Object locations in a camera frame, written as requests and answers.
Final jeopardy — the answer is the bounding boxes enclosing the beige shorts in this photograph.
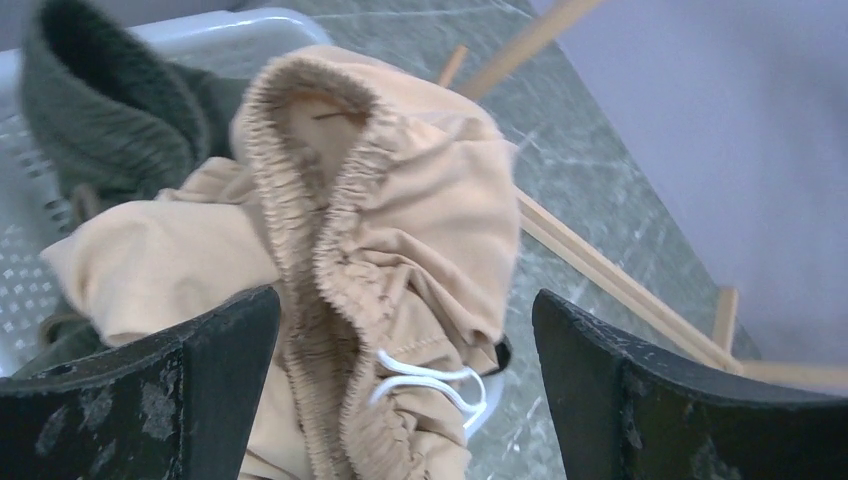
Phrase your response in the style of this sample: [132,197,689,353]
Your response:
[42,45,520,479]

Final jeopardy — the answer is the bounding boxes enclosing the white plastic laundry basket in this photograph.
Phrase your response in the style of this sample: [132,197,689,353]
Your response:
[0,6,511,439]

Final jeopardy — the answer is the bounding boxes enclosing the olive green shorts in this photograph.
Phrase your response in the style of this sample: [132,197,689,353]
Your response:
[13,0,253,379]

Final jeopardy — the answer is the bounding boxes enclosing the wooden clothes rack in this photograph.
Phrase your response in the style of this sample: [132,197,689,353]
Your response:
[457,0,847,389]

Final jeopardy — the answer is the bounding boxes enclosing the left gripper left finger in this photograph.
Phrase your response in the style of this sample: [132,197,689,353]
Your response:
[1,287,280,480]

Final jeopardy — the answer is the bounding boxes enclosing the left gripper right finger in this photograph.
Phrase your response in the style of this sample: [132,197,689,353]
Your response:
[532,289,847,480]

